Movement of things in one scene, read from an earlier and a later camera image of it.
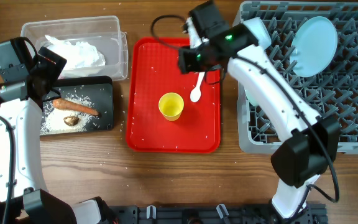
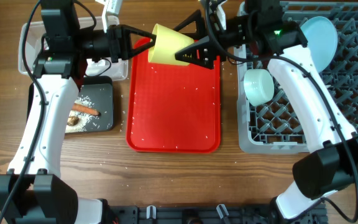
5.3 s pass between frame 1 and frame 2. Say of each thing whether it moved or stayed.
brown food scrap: stayed
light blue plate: stayed
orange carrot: stayed
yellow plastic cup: moved
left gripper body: moved
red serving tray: stayed
